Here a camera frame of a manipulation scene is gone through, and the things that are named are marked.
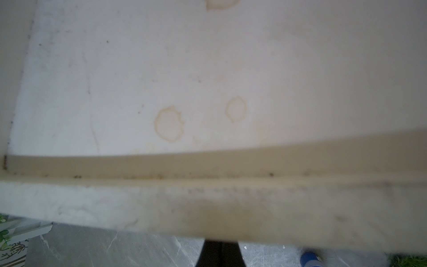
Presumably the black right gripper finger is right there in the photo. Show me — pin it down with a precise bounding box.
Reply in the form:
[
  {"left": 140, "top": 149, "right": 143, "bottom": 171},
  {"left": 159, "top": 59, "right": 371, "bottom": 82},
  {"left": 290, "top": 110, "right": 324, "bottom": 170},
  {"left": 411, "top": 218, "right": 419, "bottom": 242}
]
[{"left": 195, "top": 240, "right": 246, "bottom": 267}]

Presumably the green artificial grass mat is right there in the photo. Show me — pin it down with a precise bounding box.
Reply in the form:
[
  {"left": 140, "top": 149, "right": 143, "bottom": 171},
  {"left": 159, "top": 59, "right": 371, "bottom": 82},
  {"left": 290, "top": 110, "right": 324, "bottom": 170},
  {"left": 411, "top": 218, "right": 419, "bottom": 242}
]
[{"left": 389, "top": 254, "right": 427, "bottom": 267}]

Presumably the white three-drawer cabinet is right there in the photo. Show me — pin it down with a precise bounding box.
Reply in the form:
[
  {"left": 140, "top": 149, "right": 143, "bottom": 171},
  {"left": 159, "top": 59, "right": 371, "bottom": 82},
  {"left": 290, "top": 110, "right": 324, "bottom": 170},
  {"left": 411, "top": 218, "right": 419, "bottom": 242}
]
[{"left": 1, "top": 1, "right": 427, "bottom": 254}]

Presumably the blue paint can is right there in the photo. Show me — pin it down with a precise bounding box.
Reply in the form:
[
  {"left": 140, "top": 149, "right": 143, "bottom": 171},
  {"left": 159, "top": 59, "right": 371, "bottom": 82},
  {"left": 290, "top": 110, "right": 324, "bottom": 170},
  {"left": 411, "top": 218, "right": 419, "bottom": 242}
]
[{"left": 300, "top": 251, "right": 325, "bottom": 267}]

